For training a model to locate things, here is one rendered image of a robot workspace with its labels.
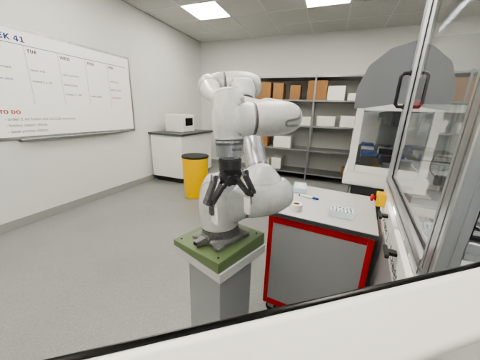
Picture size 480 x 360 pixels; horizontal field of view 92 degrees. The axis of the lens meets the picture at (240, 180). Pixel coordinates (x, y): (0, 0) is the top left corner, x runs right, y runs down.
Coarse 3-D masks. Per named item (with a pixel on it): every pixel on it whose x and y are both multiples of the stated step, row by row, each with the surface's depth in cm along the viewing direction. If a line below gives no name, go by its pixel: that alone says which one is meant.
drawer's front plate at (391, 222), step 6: (390, 204) 106; (384, 210) 111; (390, 210) 100; (390, 216) 94; (390, 222) 92; (396, 222) 89; (390, 228) 90; (396, 228) 86; (384, 234) 100; (390, 234) 88; (390, 240) 88
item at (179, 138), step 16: (176, 128) 427; (192, 128) 451; (160, 144) 417; (176, 144) 404; (192, 144) 433; (208, 144) 489; (160, 160) 426; (176, 160) 413; (160, 176) 443; (176, 176) 422
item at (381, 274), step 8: (384, 240) 108; (376, 248) 127; (376, 256) 122; (376, 264) 117; (384, 264) 98; (368, 272) 143; (376, 272) 113; (384, 272) 95; (368, 280) 137; (376, 280) 110; (384, 280) 93
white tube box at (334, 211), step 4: (332, 208) 134; (336, 208) 135; (340, 208) 135; (344, 208) 135; (332, 212) 131; (336, 212) 130; (340, 212) 129; (344, 212) 128; (348, 212) 130; (352, 212) 129; (336, 216) 131; (340, 216) 130; (344, 216) 129; (348, 216) 128; (352, 216) 127
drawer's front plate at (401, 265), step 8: (392, 240) 82; (400, 240) 76; (392, 248) 80; (400, 248) 72; (400, 256) 68; (400, 264) 66; (408, 264) 64; (400, 272) 65; (408, 272) 60; (392, 280) 72
